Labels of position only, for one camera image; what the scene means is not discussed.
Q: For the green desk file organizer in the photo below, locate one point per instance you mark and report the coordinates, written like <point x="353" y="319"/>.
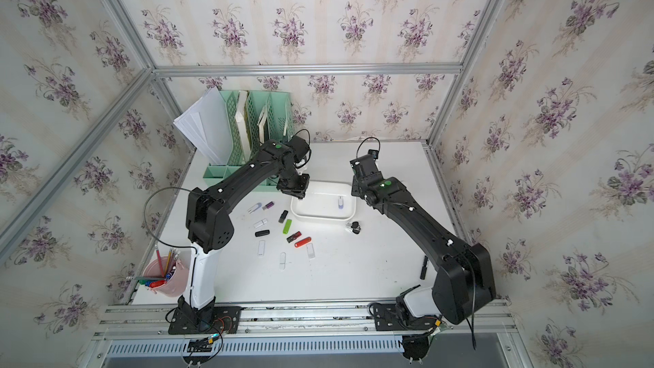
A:
<point x="280" y="127"/>

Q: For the small black usb drive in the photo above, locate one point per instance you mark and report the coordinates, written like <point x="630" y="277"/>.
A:
<point x="283" y="216"/>

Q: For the white silver usb drive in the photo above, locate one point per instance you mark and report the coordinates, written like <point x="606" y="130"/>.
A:
<point x="260" y="224"/>

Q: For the white book in organizer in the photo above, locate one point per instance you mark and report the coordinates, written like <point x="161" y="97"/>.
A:
<point x="242" y="124"/>

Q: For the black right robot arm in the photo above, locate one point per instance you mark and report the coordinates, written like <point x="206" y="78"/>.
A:
<point x="464" y="281"/>

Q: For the black marker pen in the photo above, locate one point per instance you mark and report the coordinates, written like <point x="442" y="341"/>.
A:
<point x="423" y="272"/>

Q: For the aluminium frame rail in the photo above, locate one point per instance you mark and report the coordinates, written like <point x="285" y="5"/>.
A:
<point x="308" y="70"/>

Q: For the white paper stack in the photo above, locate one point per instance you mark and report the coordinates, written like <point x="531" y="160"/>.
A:
<point x="205" y="125"/>

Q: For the white storage box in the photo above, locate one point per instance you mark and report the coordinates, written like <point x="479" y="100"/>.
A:
<point x="321" y="203"/>

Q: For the red translucent usb drive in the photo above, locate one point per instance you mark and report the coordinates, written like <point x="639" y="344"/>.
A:
<point x="303" y="242"/>

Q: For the pink pen cup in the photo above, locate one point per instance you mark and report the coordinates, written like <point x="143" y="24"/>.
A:
<point x="167" y="275"/>

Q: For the white clear usb drive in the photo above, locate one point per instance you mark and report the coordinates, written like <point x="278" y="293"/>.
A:
<point x="311" y="251"/>

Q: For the white green-band usb drive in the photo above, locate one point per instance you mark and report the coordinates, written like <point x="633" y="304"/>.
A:
<point x="282" y="261"/>

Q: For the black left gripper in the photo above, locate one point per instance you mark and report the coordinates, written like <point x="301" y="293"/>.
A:
<point x="299" y="191"/>

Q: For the red black swivel usb drive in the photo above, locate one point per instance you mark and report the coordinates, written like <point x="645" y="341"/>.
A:
<point x="294" y="237"/>

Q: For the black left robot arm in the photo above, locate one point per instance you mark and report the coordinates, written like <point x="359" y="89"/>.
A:
<point x="208" y="221"/>

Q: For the green usb drive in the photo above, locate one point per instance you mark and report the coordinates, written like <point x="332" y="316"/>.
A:
<point x="287" y="226"/>

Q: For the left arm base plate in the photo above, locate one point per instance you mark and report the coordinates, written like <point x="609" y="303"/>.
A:
<point x="220" y="319"/>

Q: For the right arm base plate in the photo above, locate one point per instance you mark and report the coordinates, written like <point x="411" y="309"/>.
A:
<point x="394" y="317"/>

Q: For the black binder clip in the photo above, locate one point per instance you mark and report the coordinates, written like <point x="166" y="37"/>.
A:
<point x="353" y="227"/>

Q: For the beige notebook in organizer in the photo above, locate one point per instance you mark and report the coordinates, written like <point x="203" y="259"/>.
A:
<point x="262" y="125"/>

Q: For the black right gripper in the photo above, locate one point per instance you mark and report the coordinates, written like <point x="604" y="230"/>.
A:
<point x="353" y="191"/>

